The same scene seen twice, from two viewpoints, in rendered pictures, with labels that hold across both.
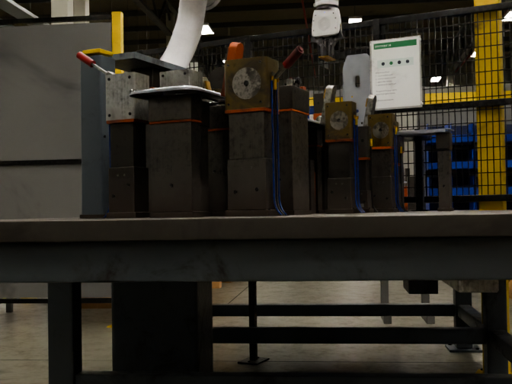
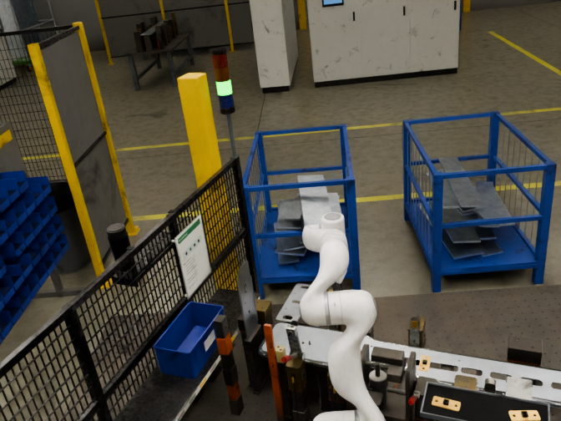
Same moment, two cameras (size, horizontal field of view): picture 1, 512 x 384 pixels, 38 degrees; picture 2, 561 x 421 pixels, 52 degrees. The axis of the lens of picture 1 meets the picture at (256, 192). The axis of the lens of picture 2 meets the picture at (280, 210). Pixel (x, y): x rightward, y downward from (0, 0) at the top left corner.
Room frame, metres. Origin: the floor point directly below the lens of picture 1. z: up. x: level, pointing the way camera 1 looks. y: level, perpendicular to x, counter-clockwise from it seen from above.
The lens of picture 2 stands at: (2.83, 1.58, 2.56)
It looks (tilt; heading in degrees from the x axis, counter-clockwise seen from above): 27 degrees down; 269
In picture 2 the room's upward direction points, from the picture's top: 7 degrees counter-clockwise
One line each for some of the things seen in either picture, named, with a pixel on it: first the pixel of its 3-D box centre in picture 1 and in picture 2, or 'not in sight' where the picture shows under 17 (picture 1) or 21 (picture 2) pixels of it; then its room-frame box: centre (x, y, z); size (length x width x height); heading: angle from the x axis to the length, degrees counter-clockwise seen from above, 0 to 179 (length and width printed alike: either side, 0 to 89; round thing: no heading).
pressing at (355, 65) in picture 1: (356, 96); (247, 300); (2.97, -0.41, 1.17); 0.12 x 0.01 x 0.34; 64
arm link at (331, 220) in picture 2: not in sight; (332, 231); (2.61, -0.26, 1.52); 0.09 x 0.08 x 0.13; 172
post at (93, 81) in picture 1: (98, 138); not in sight; (2.02, 0.43, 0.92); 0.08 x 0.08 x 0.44; 64
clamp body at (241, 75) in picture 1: (258, 139); not in sight; (1.70, -0.01, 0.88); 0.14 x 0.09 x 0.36; 64
